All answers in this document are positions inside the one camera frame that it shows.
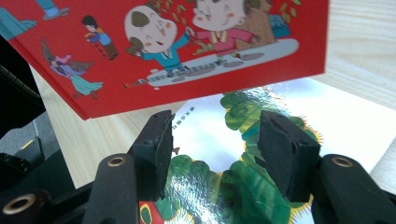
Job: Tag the red picture book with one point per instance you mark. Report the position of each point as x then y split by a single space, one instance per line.
124 71

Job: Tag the white caterpillar picture book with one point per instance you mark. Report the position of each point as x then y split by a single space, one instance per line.
218 140

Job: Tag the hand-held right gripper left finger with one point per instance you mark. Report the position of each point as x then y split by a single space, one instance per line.
152 155

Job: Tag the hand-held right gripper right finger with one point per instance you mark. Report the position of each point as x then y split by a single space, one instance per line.
289 155

